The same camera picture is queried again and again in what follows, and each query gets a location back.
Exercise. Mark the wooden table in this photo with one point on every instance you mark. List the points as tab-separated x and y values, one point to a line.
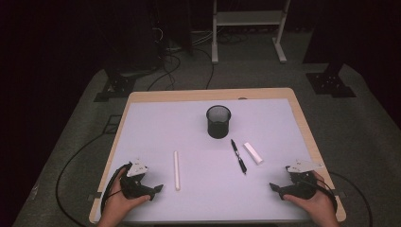
205	94

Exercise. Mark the person's left hand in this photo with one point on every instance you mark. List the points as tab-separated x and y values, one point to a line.
118	206

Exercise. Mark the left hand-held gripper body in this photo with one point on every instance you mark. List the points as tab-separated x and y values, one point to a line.
134	186

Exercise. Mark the white pen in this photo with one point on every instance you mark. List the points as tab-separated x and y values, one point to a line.
177	170

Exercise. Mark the white metal stand frame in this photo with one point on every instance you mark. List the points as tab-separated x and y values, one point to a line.
246	18

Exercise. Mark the white table mat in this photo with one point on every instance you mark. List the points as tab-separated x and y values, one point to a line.
189	126

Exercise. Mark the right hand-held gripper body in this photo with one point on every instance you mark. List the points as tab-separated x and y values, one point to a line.
301	187

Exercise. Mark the black pen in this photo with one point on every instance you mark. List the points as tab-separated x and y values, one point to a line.
238	156

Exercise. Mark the black mesh pen holder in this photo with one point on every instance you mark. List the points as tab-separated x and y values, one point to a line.
218	124

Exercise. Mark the person's right hand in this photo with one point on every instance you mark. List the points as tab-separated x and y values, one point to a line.
318	206

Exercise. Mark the black stand base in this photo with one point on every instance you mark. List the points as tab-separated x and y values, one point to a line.
116	85
329	83

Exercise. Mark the white eraser block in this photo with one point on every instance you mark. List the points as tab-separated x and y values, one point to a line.
252	153

